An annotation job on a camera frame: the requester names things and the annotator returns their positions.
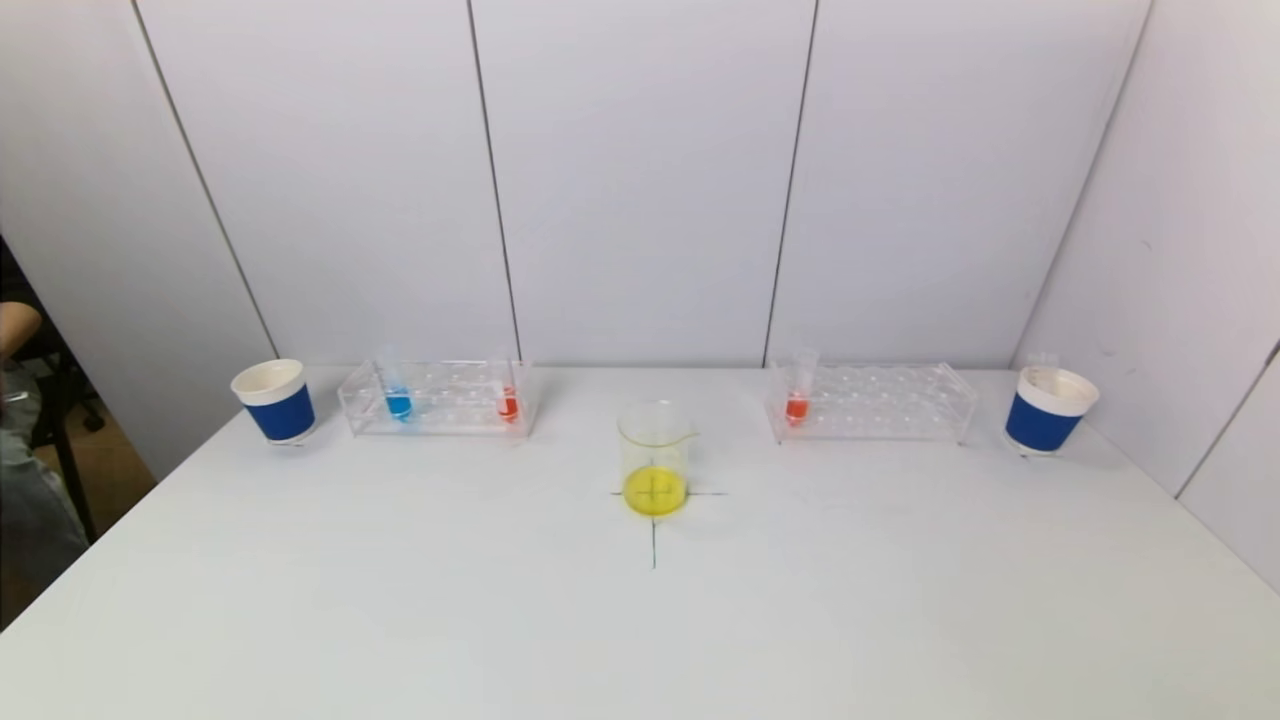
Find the clear test tube yellow pigment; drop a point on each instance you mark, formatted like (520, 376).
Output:
(1042, 363)

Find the clear glass beaker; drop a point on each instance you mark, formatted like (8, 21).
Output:
(655, 480)

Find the red pigment test tube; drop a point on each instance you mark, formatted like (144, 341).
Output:
(797, 407)
(508, 405)

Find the clear acrylic test tube rack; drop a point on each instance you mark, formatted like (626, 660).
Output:
(450, 405)
(880, 405)

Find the blue pigment test tube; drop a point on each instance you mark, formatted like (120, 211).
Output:
(398, 404)

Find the blue white paper cup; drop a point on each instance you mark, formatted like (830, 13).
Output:
(280, 412)
(1040, 424)

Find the seated person grey trousers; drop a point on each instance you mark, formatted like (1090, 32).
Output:
(30, 520)

